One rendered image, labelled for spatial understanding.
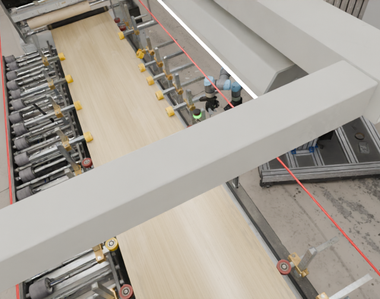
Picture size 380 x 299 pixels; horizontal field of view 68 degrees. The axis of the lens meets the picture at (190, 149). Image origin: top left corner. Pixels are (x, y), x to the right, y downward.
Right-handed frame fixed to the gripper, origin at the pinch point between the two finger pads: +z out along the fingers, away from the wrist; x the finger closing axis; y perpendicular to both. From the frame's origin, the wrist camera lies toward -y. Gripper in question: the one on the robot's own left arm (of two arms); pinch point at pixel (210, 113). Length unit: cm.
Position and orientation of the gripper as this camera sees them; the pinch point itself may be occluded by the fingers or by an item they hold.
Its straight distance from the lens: 234.8
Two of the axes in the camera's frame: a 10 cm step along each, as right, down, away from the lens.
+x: 6.9, -6.1, 3.9
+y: 7.1, 4.7, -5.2
